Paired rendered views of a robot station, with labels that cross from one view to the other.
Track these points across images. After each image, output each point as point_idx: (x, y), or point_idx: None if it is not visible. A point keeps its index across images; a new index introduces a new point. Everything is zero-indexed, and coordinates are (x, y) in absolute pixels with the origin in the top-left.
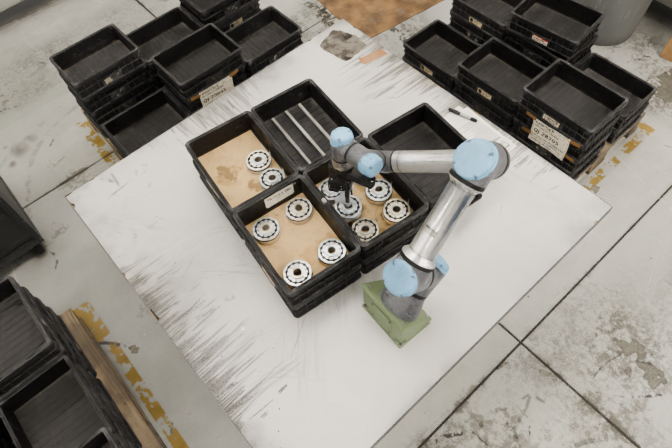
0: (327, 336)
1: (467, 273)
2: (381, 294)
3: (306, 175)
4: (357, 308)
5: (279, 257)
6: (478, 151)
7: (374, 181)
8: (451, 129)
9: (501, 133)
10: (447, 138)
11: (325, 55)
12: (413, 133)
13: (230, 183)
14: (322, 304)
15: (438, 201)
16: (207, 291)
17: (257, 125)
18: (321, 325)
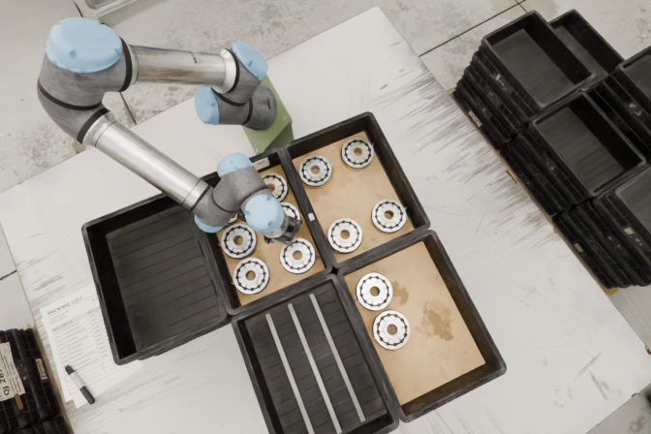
0: (336, 122)
1: (181, 155)
2: (274, 109)
3: (327, 263)
4: None
5: (375, 182)
6: (72, 34)
7: (239, 209)
8: (104, 298)
9: (46, 336)
10: (118, 303)
11: None
12: (161, 334)
13: (432, 304)
14: None
15: (167, 66)
16: (455, 191)
17: (389, 382)
18: None
